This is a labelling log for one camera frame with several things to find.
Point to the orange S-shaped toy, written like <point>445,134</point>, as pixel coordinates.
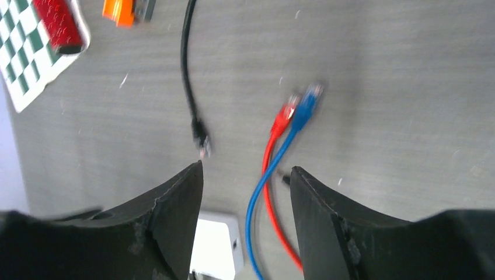
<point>119,11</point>

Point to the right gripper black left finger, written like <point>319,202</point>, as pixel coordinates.
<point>148,237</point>

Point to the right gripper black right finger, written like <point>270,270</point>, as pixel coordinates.
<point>339,238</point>

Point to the grey lego baseplate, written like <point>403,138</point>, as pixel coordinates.
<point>143,10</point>

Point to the white network switch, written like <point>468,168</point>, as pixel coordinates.
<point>217,247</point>

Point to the green white chessboard mat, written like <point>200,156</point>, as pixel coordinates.
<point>28,62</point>

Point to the red toy microphone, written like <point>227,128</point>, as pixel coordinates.
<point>57,18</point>

